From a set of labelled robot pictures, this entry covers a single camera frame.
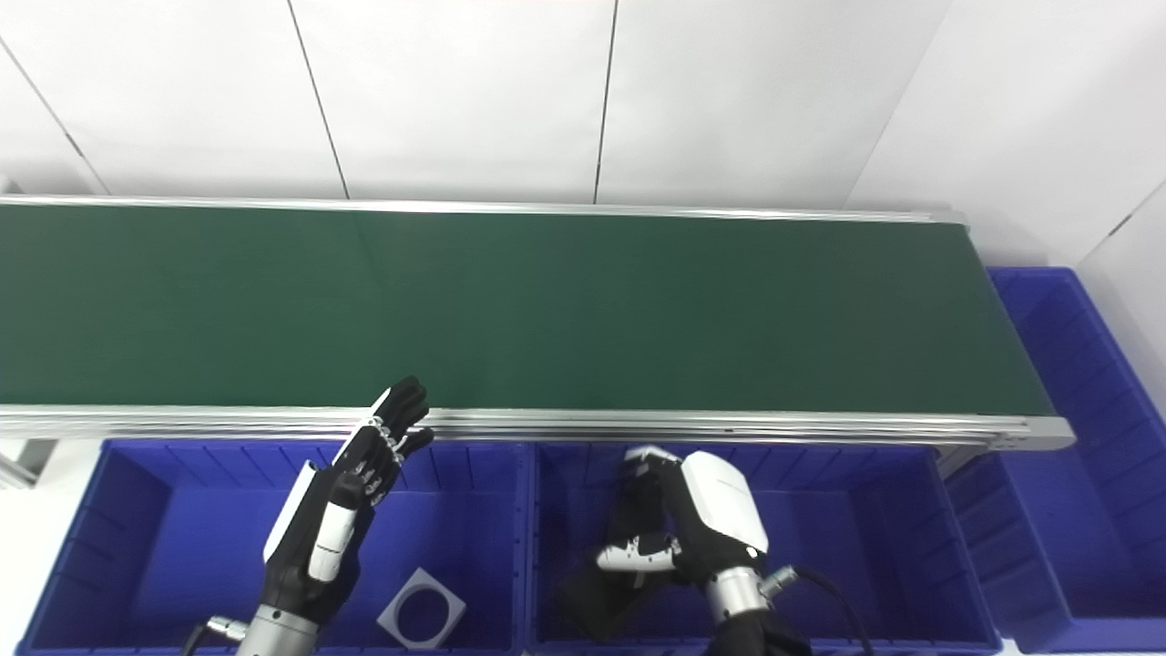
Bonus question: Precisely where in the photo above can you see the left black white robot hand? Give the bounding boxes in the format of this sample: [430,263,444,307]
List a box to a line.
[260,375,435,627]

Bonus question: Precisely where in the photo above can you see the blue plastic bin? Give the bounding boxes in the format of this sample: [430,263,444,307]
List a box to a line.
[943,266,1166,655]
[527,442,1004,656]
[16,439,535,656]

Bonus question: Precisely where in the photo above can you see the grey square plate round hole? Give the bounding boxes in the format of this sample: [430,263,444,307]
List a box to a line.
[377,567,467,640]

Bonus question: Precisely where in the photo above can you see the green conveyor belt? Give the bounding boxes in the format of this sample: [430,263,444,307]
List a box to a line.
[0,194,1079,453]

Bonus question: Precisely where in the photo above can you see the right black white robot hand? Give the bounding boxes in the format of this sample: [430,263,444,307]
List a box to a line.
[597,445,771,589]

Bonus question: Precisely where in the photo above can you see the aluminium conveyor leg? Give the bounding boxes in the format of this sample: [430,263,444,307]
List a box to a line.
[0,439,61,491]

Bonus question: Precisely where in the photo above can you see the black cylinder-on-block part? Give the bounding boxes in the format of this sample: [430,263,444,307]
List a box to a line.
[554,456,698,641]

